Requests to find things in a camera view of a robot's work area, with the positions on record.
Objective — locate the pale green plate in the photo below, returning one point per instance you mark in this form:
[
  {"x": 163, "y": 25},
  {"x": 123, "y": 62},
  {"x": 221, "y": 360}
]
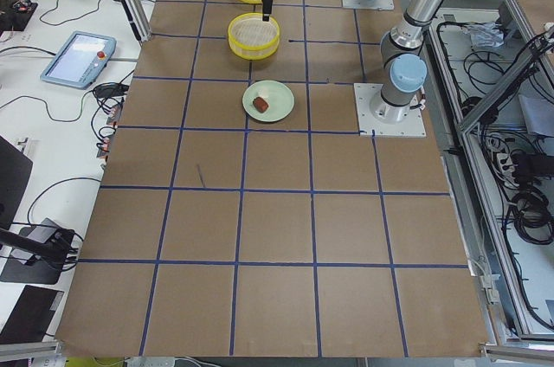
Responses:
[{"x": 279, "y": 97}]

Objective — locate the yellow bamboo steamer base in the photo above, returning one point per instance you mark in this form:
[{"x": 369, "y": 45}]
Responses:
[{"x": 253, "y": 39}]

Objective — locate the teach pendant tablet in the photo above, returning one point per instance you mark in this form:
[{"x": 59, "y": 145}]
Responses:
[{"x": 80, "y": 60}]

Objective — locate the black monitor stand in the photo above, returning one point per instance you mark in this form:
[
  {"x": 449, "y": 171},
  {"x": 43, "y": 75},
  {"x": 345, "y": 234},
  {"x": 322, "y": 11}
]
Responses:
[{"x": 39, "y": 253}]

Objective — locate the brown bun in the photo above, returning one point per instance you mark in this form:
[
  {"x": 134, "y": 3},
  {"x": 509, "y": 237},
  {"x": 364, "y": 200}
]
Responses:
[{"x": 260, "y": 104}]

